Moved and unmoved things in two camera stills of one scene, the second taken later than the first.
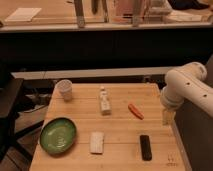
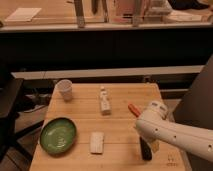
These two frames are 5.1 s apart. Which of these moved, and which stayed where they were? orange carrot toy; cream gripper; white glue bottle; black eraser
Moved: cream gripper
Stayed: white glue bottle; black eraser; orange carrot toy
